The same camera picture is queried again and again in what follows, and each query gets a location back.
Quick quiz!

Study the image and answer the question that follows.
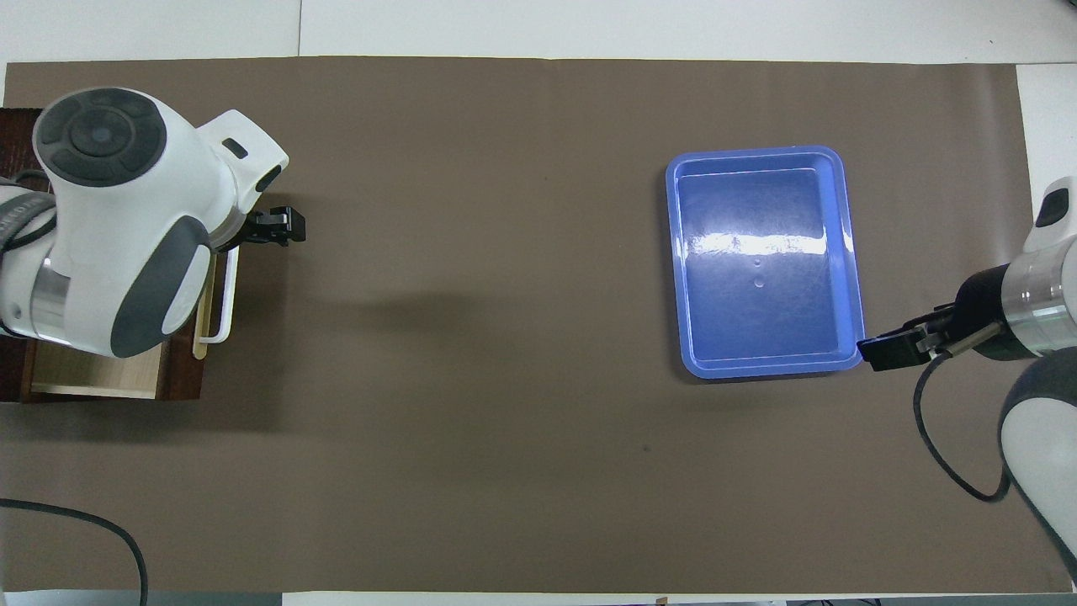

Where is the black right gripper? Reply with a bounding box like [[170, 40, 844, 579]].
[[858, 265, 1015, 372]]

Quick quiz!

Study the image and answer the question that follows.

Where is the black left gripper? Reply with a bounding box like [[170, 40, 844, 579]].
[[220, 206, 306, 252]]

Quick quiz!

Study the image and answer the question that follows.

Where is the wooden drawer with white handle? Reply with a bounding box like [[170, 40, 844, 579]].
[[21, 242, 241, 401]]

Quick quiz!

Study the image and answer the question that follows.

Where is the blue plastic tray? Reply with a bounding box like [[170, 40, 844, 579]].
[[665, 145, 867, 380]]

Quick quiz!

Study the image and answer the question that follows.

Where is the brown table mat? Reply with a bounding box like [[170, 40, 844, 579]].
[[0, 56, 1074, 594]]

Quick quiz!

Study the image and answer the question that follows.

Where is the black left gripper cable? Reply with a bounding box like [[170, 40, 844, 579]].
[[0, 498, 150, 606]]

